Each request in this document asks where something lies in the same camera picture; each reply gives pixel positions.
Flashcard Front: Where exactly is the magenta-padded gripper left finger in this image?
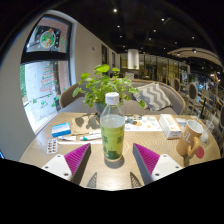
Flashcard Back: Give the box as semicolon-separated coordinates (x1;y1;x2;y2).
40;142;92;186

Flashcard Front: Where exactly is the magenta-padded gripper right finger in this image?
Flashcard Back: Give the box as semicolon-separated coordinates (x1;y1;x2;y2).
132;142;184;186

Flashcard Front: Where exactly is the clear bottle with green label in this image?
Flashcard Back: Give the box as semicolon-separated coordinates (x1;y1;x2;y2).
99;92;126;163

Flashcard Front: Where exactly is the white ointment tube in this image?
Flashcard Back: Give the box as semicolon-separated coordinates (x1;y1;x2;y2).
57;134;78;142

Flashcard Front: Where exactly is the white tube with teal cap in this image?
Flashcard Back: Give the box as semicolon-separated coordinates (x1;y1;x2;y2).
79;133;103;142

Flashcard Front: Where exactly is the pill blister pack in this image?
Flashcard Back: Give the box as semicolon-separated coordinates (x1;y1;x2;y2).
46;138;59;155

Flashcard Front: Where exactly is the small blue white box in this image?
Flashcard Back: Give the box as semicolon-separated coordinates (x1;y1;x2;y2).
51;121;72;138

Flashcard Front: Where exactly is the printed menu sheet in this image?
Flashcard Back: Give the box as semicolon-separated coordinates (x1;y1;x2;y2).
124;114;163;132

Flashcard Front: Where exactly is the white orange carton box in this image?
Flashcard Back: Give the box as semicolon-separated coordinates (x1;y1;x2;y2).
158;113;183;140

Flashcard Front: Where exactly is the mustard yellow ceramic mug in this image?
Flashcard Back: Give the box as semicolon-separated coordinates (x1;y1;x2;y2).
175;119;204;158

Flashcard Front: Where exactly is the flat round red coaster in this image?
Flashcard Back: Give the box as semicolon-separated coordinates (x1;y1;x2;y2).
194;145;205;159

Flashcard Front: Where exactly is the clear plastic cup with straw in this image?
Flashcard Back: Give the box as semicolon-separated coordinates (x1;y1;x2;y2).
199;113;217;144

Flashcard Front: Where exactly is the grey white chevron cushion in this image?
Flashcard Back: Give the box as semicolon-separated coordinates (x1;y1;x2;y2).
133;82;173;112

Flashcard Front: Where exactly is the curved grey sofa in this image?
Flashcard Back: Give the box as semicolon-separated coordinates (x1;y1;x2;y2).
59;78;187;116

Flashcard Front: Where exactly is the green potted plant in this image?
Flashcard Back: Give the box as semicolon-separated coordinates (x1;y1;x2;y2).
72;63;148;116

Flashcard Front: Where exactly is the window with festive decals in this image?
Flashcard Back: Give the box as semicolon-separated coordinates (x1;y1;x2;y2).
19;14;73;134

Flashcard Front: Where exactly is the group of dining chairs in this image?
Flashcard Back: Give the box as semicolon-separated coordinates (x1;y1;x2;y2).
169;76;224;134

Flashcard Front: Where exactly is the group of ceiling lights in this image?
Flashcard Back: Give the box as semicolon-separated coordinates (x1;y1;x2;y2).
111;6;201;51

